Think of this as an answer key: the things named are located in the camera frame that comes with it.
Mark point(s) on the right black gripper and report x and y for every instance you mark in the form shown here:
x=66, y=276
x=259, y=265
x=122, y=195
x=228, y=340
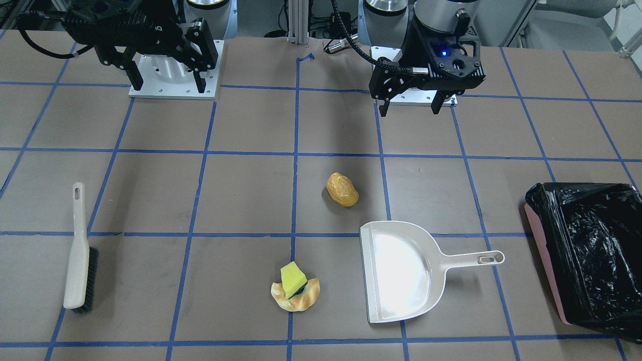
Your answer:
x=192, y=43

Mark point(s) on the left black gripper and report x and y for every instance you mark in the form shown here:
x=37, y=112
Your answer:
x=416, y=50

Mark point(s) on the yellow potato toy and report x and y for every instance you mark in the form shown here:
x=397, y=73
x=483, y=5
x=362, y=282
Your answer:
x=341, y=190

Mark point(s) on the beige plastic dustpan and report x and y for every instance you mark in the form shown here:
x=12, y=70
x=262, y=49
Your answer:
x=404, y=269

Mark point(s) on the yellow green sponge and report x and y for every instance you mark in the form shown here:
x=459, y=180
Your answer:
x=293, y=280

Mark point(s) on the croissant bread toy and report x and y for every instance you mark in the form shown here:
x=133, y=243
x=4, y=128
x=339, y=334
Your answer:
x=300, y=302

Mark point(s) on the beige hand brush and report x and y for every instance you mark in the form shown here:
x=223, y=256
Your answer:
x=82, y=264

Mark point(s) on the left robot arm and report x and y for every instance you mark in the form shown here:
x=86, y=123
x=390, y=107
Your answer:
x=385, y=23

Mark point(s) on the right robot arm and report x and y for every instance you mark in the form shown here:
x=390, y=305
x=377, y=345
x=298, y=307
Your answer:
x=221, y=18

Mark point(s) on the pink bin with black bag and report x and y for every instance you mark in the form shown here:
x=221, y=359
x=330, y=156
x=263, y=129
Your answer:
x=589, y=238

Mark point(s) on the aluminium frame post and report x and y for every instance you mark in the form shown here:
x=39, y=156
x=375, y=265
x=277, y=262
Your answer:
x=298, y=17

